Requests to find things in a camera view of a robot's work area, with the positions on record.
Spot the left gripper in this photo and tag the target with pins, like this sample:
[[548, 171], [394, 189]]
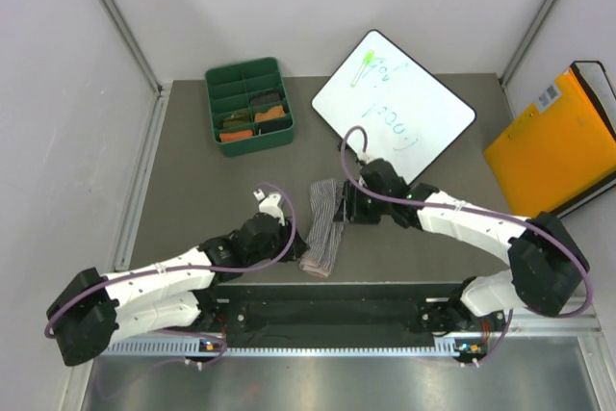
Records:
[[297, 249]]

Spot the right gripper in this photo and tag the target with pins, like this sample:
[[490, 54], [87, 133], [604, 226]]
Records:
[[347, 212]]

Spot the orange rolled cloth front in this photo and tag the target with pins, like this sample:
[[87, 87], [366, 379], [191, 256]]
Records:
[[237, 135]]

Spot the green marker pen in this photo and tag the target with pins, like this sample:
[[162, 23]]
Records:
[[360, 71]]

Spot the olive green underwear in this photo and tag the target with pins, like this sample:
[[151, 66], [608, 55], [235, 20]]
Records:
[[236, 119]]

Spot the black rolled cloth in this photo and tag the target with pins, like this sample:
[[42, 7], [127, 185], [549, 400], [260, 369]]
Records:
[[275, 125]]

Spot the white whiteboard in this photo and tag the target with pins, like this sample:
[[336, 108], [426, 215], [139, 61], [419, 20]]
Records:
[[410, 116]]

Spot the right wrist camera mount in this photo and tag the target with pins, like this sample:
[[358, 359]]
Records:
[[364, 158]]

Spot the green compartment tray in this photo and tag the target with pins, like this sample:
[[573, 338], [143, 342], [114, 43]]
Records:
[[229, 88]]

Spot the orange rolled cloth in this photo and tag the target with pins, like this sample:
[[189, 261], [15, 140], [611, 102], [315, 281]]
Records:
[[237, 135], [271, 113]]

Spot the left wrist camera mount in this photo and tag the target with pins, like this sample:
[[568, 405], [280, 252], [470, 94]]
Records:
[[270, 205]]

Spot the orange clipboard folder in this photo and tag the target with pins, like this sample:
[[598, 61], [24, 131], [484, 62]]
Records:
[[559, 153]]

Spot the orange rolled cloth back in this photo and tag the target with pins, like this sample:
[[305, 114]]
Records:
[[271, 113]]

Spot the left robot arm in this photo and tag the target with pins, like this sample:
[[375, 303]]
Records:
[[96, 311]]

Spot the grey striped underwear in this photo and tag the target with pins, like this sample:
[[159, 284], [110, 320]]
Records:
[[325, 234]]

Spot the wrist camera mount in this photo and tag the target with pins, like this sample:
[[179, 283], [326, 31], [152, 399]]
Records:
[[364, 158], [270, 205]]

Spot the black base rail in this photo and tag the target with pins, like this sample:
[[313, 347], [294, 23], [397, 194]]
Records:
[[337, 315]]

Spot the black dotted underwear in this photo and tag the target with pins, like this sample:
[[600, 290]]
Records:
[[265, 97]]

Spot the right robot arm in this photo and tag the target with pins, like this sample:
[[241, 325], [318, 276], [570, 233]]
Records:
[[544, 264]]

